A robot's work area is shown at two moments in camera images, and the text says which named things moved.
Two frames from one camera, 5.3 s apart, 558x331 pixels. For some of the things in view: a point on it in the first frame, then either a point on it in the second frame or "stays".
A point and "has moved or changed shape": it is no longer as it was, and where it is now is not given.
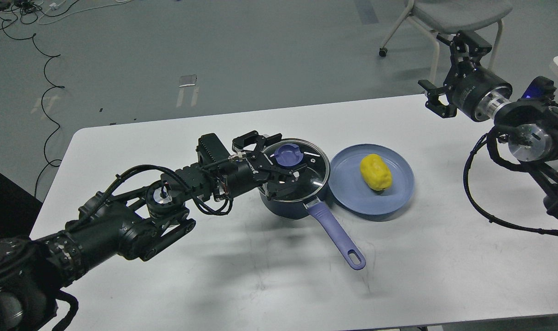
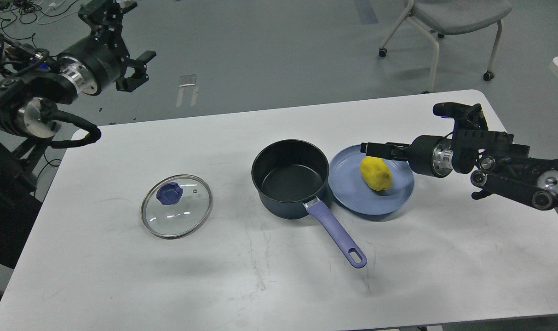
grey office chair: [451, 17] stays
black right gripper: [467, 91] to [431, 155]
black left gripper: [239, 177] to [95, 63]
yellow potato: [376, 172] stays
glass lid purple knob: [289, 155] has moved or changed shape
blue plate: [349, 188] stays
